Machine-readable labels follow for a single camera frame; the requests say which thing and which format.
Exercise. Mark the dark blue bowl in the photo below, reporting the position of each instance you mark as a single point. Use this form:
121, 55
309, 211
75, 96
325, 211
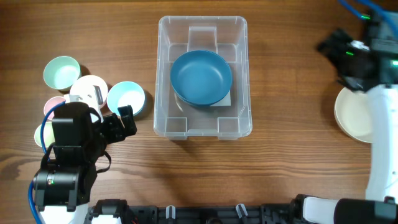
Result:
202, 98
201, 70

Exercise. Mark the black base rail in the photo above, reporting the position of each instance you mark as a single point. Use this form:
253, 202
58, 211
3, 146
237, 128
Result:
118, 211

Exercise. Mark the pink cup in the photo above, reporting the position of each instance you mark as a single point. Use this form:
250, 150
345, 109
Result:
53, 102

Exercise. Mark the pale green cup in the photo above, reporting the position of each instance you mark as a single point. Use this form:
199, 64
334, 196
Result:
47, 135

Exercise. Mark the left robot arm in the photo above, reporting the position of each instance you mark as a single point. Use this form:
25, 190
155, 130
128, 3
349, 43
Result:
60, 190

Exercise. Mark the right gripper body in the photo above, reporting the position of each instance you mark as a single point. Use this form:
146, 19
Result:
337, 53

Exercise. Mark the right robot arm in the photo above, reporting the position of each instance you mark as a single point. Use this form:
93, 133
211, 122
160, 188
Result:
380, 202

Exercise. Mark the clear plastic storage container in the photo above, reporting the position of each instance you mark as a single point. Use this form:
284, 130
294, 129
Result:
228, 37

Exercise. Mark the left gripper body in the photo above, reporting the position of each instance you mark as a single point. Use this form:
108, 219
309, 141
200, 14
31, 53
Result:
115, 127

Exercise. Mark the light blue small bowl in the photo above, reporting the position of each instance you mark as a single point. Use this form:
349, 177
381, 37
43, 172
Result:
124, 94

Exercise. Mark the mint green small bowl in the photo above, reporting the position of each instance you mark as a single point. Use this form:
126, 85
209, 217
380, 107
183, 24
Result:
61, 73

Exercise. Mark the pink small bowl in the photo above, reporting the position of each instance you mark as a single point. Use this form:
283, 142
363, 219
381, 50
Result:
84, 82

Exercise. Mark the cream bowl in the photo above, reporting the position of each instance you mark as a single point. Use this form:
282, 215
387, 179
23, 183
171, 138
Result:
352, 115

